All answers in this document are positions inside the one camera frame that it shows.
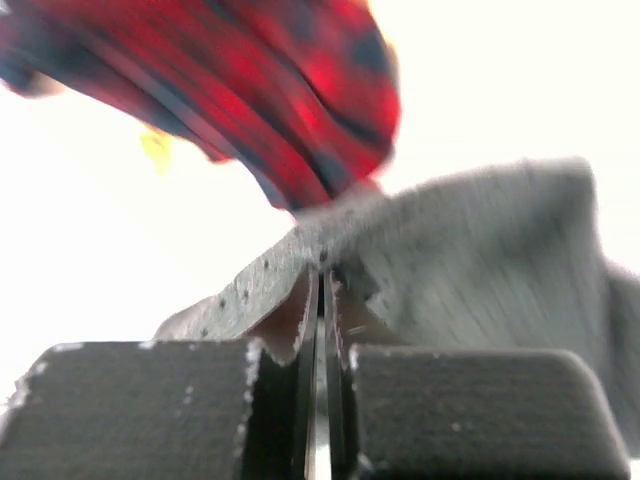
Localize dark grey dotted skirt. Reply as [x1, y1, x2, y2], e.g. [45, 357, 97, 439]
[156, 159, 639, 457]

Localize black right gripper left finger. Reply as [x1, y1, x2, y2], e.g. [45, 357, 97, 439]
[1, 273, 319, 479]

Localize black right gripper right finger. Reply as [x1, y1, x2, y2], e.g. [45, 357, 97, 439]
[323, 276, 631, 479]

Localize wooden clothes rack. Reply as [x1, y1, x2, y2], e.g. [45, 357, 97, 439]
[140, 129, 173, 177]

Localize red black plaid garment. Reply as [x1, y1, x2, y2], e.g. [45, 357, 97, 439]
[1, 0, 400, 212]

